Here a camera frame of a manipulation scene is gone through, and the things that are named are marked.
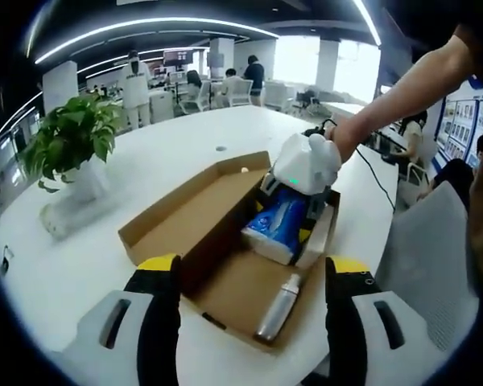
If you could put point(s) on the wall display board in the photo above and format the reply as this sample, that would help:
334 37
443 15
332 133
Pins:
463 124

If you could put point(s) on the grey mesh chair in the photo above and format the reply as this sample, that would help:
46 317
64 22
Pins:
430 261

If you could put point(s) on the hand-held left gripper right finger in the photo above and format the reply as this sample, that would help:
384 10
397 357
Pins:
346 321

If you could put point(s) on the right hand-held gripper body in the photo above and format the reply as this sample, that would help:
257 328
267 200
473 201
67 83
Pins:
302 165

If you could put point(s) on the green potted plant white pot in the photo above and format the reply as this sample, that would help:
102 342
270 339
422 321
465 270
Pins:
74 128

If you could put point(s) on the group of white office chairs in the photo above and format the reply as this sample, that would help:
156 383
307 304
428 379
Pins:
233 96

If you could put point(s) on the brown cardboard shoe box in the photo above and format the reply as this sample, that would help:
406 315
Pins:
225 297

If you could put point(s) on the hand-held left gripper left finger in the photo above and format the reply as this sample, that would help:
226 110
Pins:
157 321

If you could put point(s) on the blue soft tissue pack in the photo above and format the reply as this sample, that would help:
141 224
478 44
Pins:
273 229

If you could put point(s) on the silver metal bottle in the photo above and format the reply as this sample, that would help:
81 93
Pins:
279 309

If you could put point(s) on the white cup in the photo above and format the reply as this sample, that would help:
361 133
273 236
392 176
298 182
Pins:
55 221

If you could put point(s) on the ceiling light strip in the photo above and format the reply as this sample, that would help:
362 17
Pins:
368 20
145 29

